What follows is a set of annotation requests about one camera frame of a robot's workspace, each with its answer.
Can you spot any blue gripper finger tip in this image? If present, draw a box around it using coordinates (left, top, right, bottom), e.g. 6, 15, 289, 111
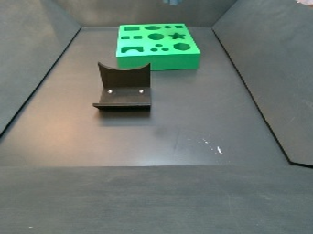
163, 0, 179, 5

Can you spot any green shape sorter block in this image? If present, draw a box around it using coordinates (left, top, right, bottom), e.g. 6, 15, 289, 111
117, 23, 201, 70

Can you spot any black curved holder stand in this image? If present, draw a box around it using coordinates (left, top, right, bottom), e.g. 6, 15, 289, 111
92, 63, 151, 110

